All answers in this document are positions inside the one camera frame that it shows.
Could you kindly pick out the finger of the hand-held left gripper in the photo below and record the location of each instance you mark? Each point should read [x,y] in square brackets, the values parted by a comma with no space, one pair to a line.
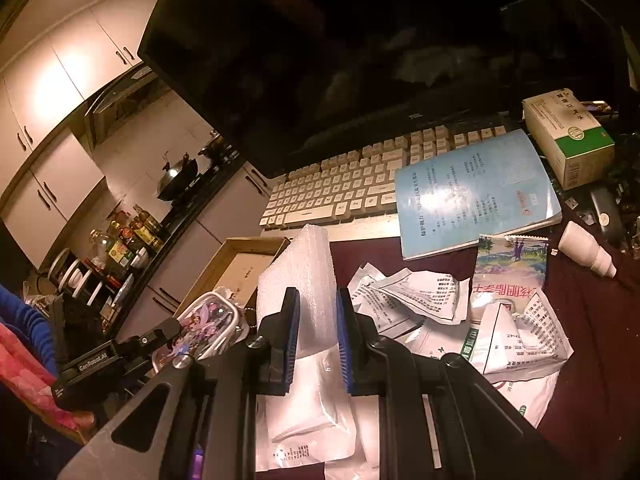
[160,332]

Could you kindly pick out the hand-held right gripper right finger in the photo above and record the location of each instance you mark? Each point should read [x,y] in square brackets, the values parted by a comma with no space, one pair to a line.
[345,340]

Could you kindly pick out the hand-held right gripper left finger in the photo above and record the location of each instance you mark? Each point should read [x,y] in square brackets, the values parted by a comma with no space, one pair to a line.
[292,340]

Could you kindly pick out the white plastic bag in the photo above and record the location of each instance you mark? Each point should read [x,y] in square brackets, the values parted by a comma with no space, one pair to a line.
[365,445]
[305,410]

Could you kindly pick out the white foam sheet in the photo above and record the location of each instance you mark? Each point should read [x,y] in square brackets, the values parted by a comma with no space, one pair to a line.
[305,270]

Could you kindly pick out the printed paper leaflet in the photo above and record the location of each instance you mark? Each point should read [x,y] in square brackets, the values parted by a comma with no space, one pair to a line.
[530,340]
[415,295]

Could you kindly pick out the shallow cardboard box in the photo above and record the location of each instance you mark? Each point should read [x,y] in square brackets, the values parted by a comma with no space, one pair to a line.
[235,270]

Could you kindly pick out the person's left hand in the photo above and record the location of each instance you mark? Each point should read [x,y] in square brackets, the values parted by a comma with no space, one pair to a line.
[84,419]

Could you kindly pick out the clear cartoon print pouch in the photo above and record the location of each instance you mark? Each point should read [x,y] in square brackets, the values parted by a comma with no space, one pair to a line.
[205,325]

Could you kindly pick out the blue fleece garment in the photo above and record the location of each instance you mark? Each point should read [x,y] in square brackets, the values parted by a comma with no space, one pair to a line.
[22,315]

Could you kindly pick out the dish rack with plates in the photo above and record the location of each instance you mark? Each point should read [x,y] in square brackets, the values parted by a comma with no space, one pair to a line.
[85,280]

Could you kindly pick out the white base cabinets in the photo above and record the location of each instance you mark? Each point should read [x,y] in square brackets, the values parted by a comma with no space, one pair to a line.
[200,245]

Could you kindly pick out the white packet with green stripe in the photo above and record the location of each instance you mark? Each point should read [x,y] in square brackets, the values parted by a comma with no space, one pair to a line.
[445,342]

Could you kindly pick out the group of condiment bottles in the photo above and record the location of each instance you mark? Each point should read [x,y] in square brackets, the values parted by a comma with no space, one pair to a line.
[130,235]

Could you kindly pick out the black kitchen counter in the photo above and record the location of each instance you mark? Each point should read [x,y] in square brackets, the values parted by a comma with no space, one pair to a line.
[200,195]

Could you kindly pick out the beige computer keyboard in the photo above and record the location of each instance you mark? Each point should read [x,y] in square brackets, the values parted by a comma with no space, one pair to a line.
[325,190]

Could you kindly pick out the steel wok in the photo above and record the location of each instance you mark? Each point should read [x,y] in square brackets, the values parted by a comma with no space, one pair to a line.
[175,175]

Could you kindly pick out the small silver foil sachet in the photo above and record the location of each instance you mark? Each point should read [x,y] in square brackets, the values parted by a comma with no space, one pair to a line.
[505,260]

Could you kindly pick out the large white printed packet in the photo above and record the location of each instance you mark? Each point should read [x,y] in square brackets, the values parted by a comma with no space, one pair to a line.
[527,397]

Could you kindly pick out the dark cooking pot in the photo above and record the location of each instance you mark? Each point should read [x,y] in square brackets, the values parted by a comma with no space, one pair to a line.
[212,147]

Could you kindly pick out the light blue booklet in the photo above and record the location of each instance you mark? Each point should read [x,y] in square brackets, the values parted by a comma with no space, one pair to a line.
[475,195]

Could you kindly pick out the kitchen range hood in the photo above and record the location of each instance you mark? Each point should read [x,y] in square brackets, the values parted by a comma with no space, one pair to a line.
[117,105]

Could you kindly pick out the white dropper bottle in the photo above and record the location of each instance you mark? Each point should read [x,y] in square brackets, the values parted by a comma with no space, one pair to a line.
[580,245]

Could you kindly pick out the black computer monitor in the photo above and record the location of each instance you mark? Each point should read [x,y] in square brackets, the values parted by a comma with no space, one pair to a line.
[350,60]

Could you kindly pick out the black computer mouse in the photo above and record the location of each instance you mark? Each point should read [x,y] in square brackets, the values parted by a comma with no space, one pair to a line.
[606,212]

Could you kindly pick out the white and green medicine box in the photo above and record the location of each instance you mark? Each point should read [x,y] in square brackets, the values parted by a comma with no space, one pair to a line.
[565,130]

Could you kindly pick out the white wall cabinets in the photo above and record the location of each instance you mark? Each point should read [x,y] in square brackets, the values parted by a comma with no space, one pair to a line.
[60,70]

